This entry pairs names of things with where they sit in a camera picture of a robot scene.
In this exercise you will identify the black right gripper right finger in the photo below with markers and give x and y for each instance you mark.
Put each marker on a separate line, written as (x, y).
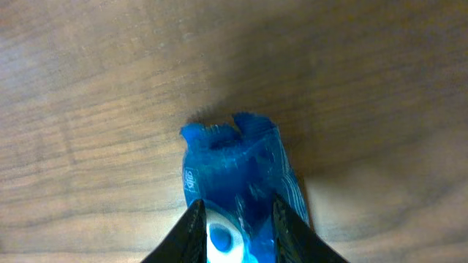
(294, 241)

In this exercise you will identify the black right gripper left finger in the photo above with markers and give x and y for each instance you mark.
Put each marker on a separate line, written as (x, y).
(186, 241)

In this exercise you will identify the blue snack wrapper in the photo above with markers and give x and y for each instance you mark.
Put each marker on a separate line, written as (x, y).
(237, 170)

